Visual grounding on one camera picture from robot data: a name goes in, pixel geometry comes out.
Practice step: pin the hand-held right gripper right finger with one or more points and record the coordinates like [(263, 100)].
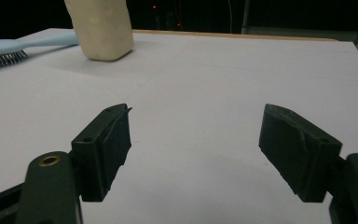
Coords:
[(295, 149)]

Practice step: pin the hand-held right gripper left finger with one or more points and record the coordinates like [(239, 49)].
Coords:
[(105, 149)]

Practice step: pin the cream square cup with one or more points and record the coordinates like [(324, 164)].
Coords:
[(102, 28)]

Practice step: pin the light blue hairbrush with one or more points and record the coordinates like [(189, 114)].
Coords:
[(9, 46)]

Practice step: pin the white table cover sheet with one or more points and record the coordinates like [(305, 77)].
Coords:
[(199, 81)]

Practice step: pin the wooden table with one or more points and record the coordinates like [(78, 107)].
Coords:
[(230, 34)]

